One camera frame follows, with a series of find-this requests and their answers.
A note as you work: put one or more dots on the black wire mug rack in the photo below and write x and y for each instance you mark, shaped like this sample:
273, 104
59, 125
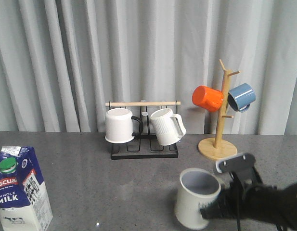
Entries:
146, 145

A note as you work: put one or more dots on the cream HOME mug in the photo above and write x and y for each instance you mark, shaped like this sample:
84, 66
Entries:
197, 190

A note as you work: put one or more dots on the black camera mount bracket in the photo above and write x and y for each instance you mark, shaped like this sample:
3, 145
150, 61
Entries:
241, 168

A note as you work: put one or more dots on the wooden mug tree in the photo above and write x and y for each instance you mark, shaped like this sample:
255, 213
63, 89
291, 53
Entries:
217, 148

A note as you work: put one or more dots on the grey curtain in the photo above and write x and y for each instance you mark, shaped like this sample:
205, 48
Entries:
62, 60

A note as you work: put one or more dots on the white mug black handle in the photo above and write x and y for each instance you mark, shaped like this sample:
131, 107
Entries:
119, 125

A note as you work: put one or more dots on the white ribbed mug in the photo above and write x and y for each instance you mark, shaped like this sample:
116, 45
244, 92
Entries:
169, 127

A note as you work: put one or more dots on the blue white milk carton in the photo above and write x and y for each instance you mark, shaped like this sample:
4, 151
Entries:
24, 202

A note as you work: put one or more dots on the blue mug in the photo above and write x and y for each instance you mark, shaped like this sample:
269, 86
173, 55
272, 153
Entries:
240, 97

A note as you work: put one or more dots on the orange mug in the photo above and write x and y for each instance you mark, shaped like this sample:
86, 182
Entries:
207, 98

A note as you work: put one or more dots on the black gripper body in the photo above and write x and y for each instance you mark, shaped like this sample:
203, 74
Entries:
258, 202

